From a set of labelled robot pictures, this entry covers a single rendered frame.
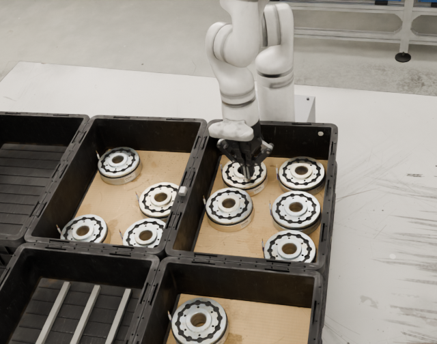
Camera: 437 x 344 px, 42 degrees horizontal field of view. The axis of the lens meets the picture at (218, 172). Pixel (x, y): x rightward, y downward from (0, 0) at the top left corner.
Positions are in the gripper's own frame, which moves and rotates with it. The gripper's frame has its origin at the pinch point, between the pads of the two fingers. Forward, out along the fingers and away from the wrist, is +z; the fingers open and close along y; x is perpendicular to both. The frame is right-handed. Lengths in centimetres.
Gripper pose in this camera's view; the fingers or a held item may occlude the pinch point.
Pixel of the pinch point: (248, 170)
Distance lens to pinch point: 126.7
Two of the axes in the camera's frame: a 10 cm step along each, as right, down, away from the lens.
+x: -3.4, 6.5, -6.8
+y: -9.3, -1.3, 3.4
